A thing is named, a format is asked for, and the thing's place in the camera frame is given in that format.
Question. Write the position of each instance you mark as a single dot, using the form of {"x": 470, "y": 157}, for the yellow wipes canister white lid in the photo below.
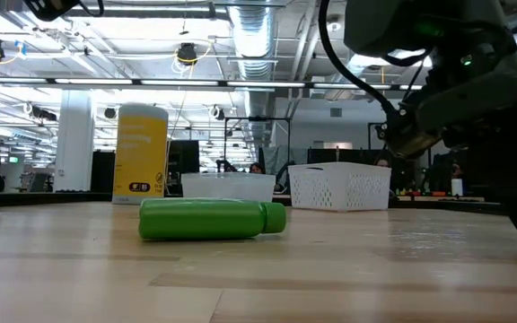
{"x": 140, "y": 154}

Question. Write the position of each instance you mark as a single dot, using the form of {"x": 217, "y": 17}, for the white pillar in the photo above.
{"x": 73, "y": 152}

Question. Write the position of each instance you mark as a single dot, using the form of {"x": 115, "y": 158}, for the white plastic bin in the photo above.
{"x": 227, "y": 186}

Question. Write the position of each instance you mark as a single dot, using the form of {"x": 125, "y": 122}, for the long ceiling light bar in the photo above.
{"x": 173, "y": 84}

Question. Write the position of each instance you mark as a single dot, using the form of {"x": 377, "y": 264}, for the black aluminium table frame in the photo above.
{"x": 38, "y": 198}

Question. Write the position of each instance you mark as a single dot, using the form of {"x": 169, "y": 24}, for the white perforated plastic basket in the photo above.
{"x": 339, "y": 186}

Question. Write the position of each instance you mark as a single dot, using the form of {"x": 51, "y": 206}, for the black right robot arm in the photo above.
{"x": 465, "y": 89}

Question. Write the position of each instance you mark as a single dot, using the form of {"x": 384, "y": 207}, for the green travel bottle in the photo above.
{"x": 204, "y": 220}

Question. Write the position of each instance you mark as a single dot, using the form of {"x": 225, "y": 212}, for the white cup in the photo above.
{"x": 457, "y": 187}

